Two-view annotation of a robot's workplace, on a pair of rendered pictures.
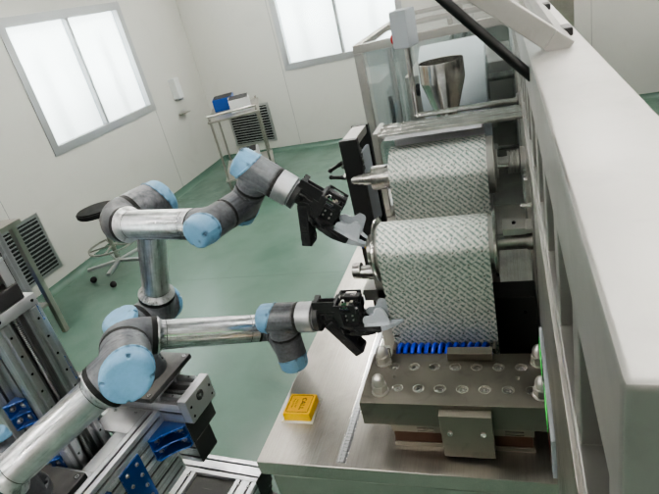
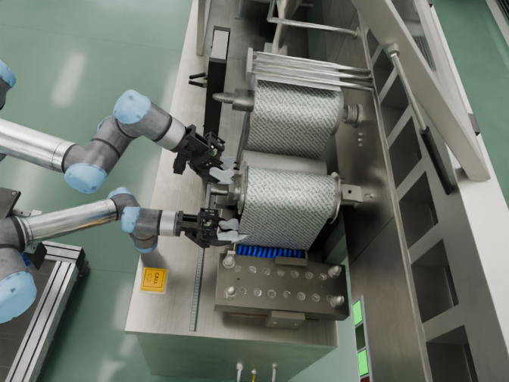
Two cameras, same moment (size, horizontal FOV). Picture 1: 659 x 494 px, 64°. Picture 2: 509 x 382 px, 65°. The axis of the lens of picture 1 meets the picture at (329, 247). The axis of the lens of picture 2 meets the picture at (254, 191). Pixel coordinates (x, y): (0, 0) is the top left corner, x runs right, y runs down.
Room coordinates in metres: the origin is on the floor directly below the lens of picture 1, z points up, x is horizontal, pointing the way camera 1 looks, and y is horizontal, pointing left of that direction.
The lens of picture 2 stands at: (0.55, 0.20, 2.16)
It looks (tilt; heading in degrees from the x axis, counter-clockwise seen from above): 56 degrees down; 327
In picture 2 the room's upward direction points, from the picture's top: 16 degrees clockwise
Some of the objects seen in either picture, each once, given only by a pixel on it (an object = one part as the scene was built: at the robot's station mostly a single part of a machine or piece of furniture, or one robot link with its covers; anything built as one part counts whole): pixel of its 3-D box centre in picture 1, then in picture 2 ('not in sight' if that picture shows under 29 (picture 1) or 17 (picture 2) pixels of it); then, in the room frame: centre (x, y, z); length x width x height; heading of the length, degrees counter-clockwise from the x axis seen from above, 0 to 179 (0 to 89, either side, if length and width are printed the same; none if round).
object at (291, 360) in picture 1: (287, 346); (142, 232); (1.15, 0.17, 1.01); 0.11 x 0.08 x 0.11; 17
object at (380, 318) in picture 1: (381, 318); (232, 234); (1.02, -0.08, 1.12); 0.09 x 0.03 x 0.06; 67
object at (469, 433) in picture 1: (467, 434); (284, 320); (0.77, -0.18, 0.97); 0.10 x 0.03 x 0.11; 68
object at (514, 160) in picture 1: (509, 162); (347, 114); (1.21, -0.48, 1.34); 0.07 x 0.07 x 0.07; 68
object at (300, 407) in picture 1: (301, 407); (154, 279); (1.03, 0.16, 0.91); 0.07 x 0.07 x 0.02; 68
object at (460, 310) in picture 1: (440, 314); (276, 234); (0.99, -0.21, 1.11); 0.23 x 0.01 x 0.18; 68
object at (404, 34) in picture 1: (401, 28); not in sight; (1.59, -0.35, 1.66); 0.07 x 0.07 x 0.10; 53
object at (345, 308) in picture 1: (339, 313); (198, 225); (1.08, 0.01, 1.12); 0.12 x 0.08 x 0.09; 68
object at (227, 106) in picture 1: (244, 143); not in sight; (5.89, 0.64, 0.51); 0.91 x 0.58 x 1.02; 2
